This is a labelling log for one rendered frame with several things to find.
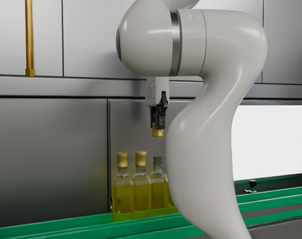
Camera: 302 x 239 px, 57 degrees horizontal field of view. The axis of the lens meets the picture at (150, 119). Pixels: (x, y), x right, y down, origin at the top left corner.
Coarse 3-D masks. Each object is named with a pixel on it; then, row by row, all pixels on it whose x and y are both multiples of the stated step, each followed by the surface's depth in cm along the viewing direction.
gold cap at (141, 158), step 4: (136, 152) 85; (140, 152) 85; (144, 152) 85; (136, 156) 85; (140, 156) 84; (144, 156) 85; (136, 160) 85; (140, 160) 84; (144, 160) 85; (136, 164) 85; (140, 164) 84; (144, 164) 85
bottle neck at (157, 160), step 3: (156, 156) 89; (159, 156) 89; (153, 159) 88; (156, 159) 87; (159, 159) 87; (153, 162) 88; (156, 162) 87; (159, 162) 87; (153, 165) 88; (156, 165) 87; (159, 165) 87; (153, 168) 88; (156, 168) 87; (159, 168) 87; (153, 171) 88; (156, 171) 87; (159, 171) 87
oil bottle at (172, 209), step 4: (168, 188) 88; (168, 192) 88; (168, 196) 88; (168, 200) 88; (168, 204) 88; (172, 204) 87; (168, 208) 88; (172, 208) 87; (176, 208) 88; (168, 212) 89; (172, 212) 87; (176, 212) 88
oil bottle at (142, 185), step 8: (136, 176) 84; (144, 176) 84; (136, 184) 83; (144, 184) 84; (136, 192) 83; (144, 192) 84; (136, 200) 83; (144, 200) 84; (136, 208) 83; (144, 208) 84; (136, 216) 84; (144, 216) 84
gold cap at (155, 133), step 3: (153, 123) 87; (153, 126) 87; (153, 129) 87; (156, 129) 86; (159, 129) 86; (162, 129) 87; (153, 132) 87; (156, 132) 86; (159, 132) 86; (162, 132) 87; (153, 135) 87; (156, 135) 86; (159, 135) 86; (162, 135) 87
